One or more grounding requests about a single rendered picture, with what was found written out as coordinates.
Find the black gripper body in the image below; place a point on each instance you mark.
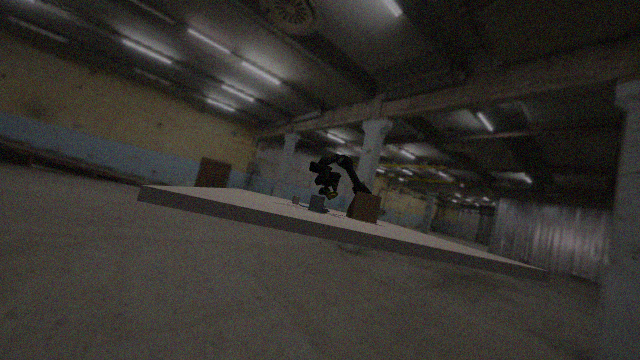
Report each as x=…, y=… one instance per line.
x=334, y=175

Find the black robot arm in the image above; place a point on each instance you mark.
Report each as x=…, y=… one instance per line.
x=347, y=164

